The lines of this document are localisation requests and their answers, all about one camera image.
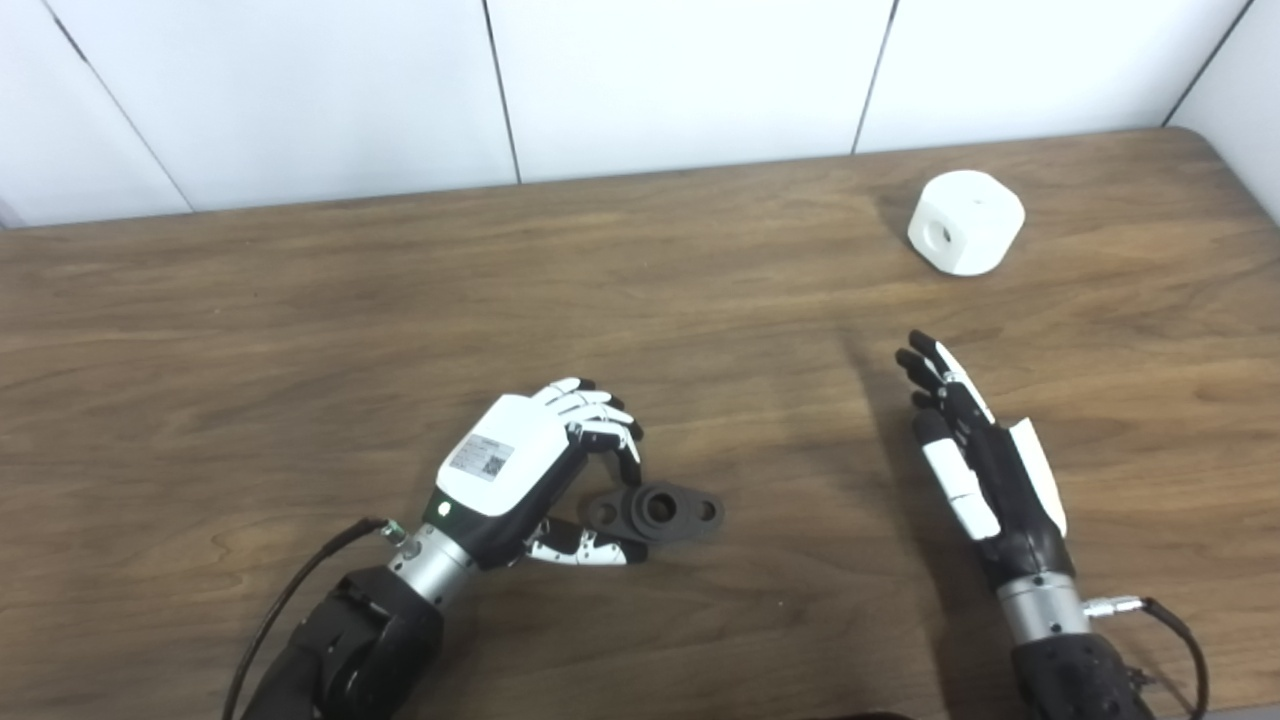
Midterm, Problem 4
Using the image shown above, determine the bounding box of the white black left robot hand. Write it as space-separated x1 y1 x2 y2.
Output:
385 377 651 611

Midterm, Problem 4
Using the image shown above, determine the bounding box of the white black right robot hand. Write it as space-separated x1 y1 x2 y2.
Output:
895 331 1091 646

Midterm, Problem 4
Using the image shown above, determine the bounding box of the black flanged holder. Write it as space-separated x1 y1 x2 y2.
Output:
577 482 725 546

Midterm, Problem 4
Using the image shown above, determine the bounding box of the round white plastic piece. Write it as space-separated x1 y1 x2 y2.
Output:
907 170 1027 277

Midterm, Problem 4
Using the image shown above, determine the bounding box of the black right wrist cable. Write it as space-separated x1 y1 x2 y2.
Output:
1085 595 1211 720

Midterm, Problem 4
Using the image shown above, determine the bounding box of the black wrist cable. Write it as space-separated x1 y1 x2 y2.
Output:
222 517 407 720
1085 595 1211 720

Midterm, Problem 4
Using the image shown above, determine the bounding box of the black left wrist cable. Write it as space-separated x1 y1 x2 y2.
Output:
222 517 407 720

